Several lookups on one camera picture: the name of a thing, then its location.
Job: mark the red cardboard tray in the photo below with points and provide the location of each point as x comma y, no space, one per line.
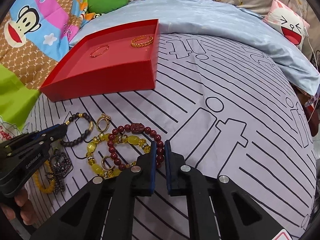
121,69

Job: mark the left hand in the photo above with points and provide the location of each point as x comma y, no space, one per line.
27,211

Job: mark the striped lavender bed sheet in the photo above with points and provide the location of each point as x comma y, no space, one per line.
229,110

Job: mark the gold chain bangle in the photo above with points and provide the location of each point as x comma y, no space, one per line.
142,41

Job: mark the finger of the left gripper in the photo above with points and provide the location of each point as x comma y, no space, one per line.
57,132
45,131

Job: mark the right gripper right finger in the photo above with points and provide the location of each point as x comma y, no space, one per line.
217,207

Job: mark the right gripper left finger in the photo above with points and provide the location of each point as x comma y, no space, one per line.
103,208

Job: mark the light blue pillow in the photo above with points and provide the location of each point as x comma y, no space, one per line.
206,17

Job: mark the cartoon monkey quilt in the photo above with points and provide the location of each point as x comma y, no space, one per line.
35,36

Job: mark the thin rose gold bangle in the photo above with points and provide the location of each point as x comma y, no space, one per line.
99,51

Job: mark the pink cartoon face pillow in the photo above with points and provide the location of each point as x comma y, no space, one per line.
287,22

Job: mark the gold hoop earring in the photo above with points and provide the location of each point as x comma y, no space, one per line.
105,164

